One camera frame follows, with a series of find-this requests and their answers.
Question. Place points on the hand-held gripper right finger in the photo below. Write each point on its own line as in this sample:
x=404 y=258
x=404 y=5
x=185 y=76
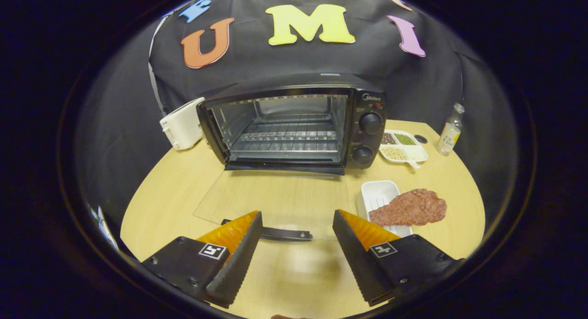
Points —
x=356 y=259

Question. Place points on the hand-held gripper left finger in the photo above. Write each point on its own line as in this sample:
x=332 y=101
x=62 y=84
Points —
x=239 y=259

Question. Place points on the red-brown meat slice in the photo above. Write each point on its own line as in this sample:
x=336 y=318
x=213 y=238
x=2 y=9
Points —
x=409 y=208

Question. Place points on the black toaster oven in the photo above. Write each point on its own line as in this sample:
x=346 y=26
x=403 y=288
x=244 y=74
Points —
x=367 y=139

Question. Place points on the white toaster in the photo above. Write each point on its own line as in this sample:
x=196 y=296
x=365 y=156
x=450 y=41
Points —
x=183 y=123

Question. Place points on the white rectangular plastic tray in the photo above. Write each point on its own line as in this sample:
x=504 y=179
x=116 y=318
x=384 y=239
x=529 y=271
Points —
x=376 y=195

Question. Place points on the white divided dish with grains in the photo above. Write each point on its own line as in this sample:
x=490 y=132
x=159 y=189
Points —
x=413 y=152

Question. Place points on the small black bottle cap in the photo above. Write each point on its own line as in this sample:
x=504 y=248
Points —
x=421 y=139

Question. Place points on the clear glass bottle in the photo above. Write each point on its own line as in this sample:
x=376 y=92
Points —
x=449 y=135

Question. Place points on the black backdrop cloth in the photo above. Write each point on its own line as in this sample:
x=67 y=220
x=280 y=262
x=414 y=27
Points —
x=275 y=61

